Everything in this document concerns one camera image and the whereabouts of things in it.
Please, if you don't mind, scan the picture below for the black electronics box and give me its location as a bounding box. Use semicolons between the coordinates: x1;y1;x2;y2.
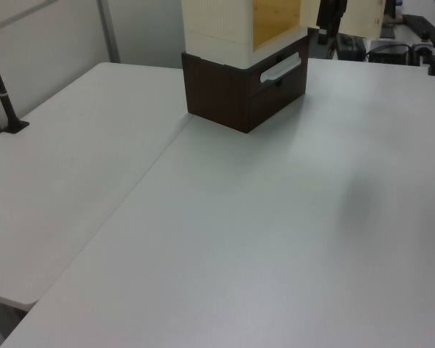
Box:
368;39;411;65

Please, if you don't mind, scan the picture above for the black keyboard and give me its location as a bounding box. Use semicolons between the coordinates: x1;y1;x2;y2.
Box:
401;14;435;41

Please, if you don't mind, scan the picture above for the cream plastic cabinet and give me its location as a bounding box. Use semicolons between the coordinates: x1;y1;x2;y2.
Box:
181;0;311;70

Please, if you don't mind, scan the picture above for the dark brown drawer box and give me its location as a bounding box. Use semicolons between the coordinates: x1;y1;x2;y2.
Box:
181;36;310;135

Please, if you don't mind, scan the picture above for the black camera stand pole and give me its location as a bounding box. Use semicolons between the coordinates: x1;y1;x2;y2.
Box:
0;31;30;135

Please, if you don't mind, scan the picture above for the white drawer handle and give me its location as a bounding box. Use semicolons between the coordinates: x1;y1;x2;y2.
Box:
260;51;302;83

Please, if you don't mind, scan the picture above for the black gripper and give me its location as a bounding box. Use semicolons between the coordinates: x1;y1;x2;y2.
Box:
316;0;349;46

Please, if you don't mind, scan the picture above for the grey device with green parts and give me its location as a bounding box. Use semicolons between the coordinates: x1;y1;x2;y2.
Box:
334;33;367;61

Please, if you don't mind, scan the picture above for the cream cabinet door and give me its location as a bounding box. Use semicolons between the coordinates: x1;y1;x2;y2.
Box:
302;0;386;39

